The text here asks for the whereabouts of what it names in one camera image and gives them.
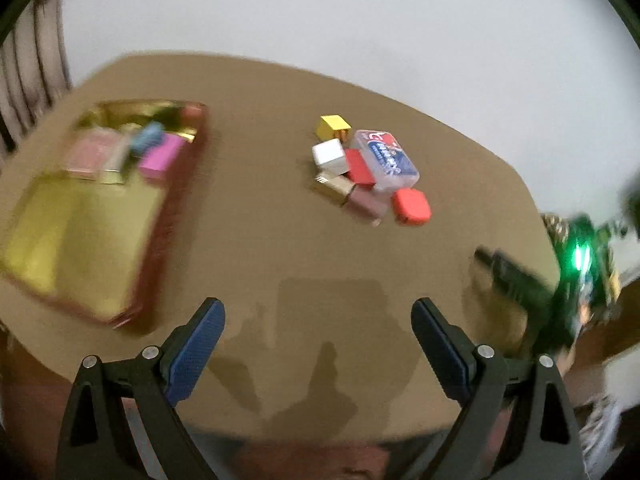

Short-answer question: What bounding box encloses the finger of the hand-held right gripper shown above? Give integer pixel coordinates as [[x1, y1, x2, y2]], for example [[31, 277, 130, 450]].
[[472, 246, 557, 312]]

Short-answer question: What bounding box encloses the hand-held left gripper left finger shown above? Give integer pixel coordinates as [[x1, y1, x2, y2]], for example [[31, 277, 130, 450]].
[[55, 297, 227, 480]]

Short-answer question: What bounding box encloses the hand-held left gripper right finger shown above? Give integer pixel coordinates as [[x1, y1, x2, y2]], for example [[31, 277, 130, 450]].
[[411, 297, 586, 480]]

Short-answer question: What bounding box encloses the red rounded box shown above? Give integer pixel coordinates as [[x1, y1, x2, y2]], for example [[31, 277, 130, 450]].
[[391, 187, 432, 227]]

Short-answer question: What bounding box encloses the mauve box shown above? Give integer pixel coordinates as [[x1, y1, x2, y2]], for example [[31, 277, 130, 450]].
[[342, 185, 396, 227]]

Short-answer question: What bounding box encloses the clear floss box blue label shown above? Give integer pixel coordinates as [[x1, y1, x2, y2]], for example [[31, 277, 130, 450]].
[[350, 129, 421, 193]]

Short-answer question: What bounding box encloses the red tin box gold inside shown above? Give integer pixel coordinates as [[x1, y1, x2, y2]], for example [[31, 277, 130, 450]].
[[0, 99, 210, 333]]

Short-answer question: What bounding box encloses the red block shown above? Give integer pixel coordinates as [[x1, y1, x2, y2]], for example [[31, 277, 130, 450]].
[[344, 148, 381, 190]]

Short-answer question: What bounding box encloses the small gold box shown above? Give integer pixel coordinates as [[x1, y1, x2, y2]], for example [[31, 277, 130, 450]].
[[314, 172, 357, 206]]

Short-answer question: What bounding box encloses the white cube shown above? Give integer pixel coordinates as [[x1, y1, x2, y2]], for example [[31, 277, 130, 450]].
[[311, 139, 348, 178]]

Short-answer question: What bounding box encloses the yellow cube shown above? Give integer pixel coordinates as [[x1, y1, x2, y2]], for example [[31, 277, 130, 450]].
[[316, 115, 352, 142]]

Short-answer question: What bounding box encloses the person's right forearm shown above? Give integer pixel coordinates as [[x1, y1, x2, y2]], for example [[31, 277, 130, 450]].
[[570, 310, 640, 396]]

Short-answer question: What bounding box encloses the dark floral cloth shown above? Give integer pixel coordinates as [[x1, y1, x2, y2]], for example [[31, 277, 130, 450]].
[[540, 212, 581, 261]]

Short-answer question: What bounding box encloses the light patterned cloth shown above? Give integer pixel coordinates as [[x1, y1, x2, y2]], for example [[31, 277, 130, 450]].
[[570, 395, 623, 480]]

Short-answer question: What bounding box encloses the magenta box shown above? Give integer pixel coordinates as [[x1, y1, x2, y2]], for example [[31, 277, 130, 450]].
[[137, 134, 187, 183]]

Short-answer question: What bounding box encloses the gold bar case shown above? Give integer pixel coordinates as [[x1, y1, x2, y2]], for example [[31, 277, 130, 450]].
[[100, 132, 138, 186]]

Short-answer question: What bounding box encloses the small blue oval tin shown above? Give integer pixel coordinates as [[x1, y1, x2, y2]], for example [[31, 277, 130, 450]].
[[129, 122, 166, 158]]

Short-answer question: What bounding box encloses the clear pink box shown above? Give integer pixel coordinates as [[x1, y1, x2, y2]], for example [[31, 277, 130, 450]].
[[65, 130, 128, 176]]

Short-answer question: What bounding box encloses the beige patterned curtain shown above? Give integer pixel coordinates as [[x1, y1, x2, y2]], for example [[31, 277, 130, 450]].
[[0, 0, 73, 161]]

